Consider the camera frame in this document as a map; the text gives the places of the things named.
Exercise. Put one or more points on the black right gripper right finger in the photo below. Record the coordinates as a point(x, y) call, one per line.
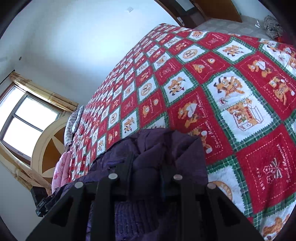
point(198, 209)

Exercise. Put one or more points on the brown wooden door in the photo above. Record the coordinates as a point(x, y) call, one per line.
point(217, 9)

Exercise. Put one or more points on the white wall switch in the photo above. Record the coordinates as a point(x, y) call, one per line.
point(129, 9)

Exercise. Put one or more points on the pink folded blanket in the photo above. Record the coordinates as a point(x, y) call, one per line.
point(61, 172)

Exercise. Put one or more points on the purple puffer jacket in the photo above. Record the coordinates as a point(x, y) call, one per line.
point(149, 214)

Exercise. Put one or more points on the cream and wood headboard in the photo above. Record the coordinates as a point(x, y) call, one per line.
point(49, 148)

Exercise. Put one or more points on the striped grey pillow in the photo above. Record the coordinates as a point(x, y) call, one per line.
point(72, 127)

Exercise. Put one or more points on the red patchwork bear quilt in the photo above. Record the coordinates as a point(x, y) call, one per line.
point(236, 93)

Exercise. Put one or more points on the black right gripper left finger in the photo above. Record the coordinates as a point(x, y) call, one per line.
point(92, 202)

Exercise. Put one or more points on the grey cloth on floor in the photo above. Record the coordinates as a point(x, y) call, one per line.
point(273, 28)

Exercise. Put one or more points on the window with frame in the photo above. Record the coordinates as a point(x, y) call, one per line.
point(24, 117)

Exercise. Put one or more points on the yellow floral curtain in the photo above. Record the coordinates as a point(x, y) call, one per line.
point(42, 93)

